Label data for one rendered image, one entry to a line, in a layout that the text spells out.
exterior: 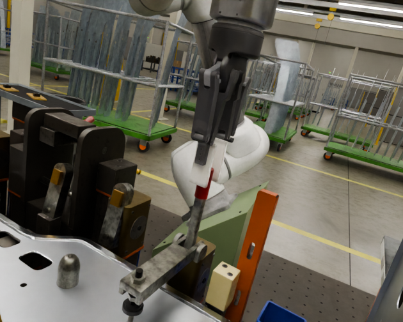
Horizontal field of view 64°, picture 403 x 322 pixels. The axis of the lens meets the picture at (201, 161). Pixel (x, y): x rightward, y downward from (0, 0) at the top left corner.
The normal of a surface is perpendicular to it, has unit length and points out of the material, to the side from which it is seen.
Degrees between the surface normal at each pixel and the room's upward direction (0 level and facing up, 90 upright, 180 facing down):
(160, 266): 0
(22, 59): 90
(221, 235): 90
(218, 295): 90
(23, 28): 90
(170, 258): 0
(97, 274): 0
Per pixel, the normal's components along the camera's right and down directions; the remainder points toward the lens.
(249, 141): 0.54, 0.27
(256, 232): -0.47, 0.16
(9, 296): 0.21, -0.94
